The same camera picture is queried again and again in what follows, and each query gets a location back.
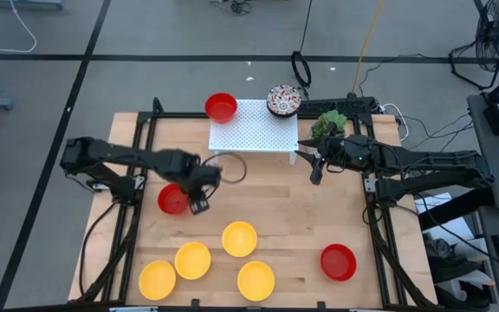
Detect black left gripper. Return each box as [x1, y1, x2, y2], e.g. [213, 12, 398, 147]
[183, 162, 223, 216]

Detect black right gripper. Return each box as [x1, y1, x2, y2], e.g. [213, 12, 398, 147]
[295, 122, 374, 185]

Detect red mini bowl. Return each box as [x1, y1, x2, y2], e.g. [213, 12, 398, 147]
[204, 92, 238, 125]
[320, 243, 358, 282]
[157, 182, 191, 216]

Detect yellow mini bowl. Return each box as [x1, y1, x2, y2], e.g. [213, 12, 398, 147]
[173, 241, 212, 281]
[138, 259, 178, 302]
[237, 260, 276, 302]
[221, 220, 259, 258]

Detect green succulent in white pot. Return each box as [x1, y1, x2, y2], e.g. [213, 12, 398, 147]
[308, 109, 349, 159]

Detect black power strip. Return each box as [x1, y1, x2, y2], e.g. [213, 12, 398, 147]
[297, 97, 380, 117]

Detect white perforated metal shelf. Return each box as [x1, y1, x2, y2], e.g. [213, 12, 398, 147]
[208, 98, 301, 166]

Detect black desk beam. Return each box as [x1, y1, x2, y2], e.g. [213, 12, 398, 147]
[417, 183, 495, 231]

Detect white papers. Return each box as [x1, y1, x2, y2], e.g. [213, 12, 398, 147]
[413, 192, 478, 261]

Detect black floor fan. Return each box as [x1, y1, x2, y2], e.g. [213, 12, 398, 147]
[448, 0, 499, 90]

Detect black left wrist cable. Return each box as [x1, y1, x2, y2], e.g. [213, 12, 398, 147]
[200, 151, 249, 185]

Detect black aluminium table frame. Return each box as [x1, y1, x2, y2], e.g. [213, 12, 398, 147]
[75, 97, 439, 312]

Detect black coiled cable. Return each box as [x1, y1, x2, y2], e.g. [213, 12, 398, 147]
[290, 0, 315, 100]

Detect white power cable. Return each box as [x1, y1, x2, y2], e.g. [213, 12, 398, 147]
[381, 102, 411, 143]

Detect yellow floor cable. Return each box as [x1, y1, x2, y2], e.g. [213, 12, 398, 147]
[351, 0, 386, 95]

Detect black cable bundle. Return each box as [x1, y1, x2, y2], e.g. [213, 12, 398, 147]
[209, 0, 253, 17]

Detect white floor cable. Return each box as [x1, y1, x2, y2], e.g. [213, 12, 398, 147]
[0, 0, 38, 54]

